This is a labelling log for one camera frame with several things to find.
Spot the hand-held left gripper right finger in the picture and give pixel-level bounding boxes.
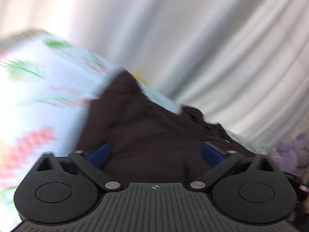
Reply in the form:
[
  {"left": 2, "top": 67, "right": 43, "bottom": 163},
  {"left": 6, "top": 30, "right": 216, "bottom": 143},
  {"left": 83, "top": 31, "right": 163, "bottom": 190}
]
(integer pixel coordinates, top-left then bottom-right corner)
[{"left": 190, "top": 142, "right": 276, "bottom": 192}]

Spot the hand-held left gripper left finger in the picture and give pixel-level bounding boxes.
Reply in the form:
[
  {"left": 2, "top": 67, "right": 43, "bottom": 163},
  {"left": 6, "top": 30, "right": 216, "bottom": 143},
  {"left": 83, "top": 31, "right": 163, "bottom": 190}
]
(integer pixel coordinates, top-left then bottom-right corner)
[{"left": 35, "top": 142, "right": 122, "bottom": 192}]

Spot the dark brown jacket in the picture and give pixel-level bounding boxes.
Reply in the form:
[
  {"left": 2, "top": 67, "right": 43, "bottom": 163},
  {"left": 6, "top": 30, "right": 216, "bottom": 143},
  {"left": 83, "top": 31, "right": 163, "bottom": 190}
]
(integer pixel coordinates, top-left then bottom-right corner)
[{"left": 75, "top": 71, "right": 264, "bottom": 182}]

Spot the purple teddy bear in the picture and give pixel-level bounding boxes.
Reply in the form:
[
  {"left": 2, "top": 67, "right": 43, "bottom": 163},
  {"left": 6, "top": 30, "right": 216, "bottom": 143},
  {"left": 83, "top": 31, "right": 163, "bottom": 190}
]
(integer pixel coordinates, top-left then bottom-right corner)
[{"left": 272, "top": 133, "right": 309, "bottom": 175}]

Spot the floral bed sheet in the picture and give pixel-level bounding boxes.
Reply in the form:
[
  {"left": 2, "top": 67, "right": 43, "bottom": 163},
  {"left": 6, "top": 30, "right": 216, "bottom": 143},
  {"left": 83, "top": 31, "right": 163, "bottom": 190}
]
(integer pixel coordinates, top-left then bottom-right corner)
[{"left": 0, "top": 28, "right": 273, "bottom": 225}]

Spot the white curtain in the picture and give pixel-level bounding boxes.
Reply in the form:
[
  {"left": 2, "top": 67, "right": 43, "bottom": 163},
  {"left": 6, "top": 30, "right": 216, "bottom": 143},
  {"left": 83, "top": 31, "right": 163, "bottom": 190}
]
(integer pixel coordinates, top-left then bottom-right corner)
[{"left": 0, "top": 0, "right": 309, "bottom": 153}]

